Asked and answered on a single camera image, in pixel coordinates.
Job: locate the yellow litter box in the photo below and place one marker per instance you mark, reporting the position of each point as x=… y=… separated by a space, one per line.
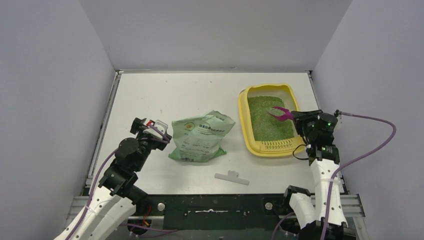
x=269 y=149

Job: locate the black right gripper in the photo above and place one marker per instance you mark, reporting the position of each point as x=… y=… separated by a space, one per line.
x=299 y=117

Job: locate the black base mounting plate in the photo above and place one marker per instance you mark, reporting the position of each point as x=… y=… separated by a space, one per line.
x=211 y=211

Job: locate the green litter in box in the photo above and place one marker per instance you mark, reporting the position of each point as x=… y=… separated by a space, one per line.
x=264 y=126

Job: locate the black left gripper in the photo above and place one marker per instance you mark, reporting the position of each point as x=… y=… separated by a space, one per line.
x=139 y=125

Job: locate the green cat litter bag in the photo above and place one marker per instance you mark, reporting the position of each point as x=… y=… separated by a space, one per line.
x=198 y=139

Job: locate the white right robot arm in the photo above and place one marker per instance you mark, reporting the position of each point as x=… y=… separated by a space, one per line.
x=320 y=217

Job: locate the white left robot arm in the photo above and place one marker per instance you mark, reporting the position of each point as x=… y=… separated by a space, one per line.
x=114 y=196

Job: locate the magenta plastic scoop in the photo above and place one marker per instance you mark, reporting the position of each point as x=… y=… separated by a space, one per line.
x=280 y=113

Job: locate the white bag sealing clip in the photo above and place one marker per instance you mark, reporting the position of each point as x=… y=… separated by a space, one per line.
x=232 y=176

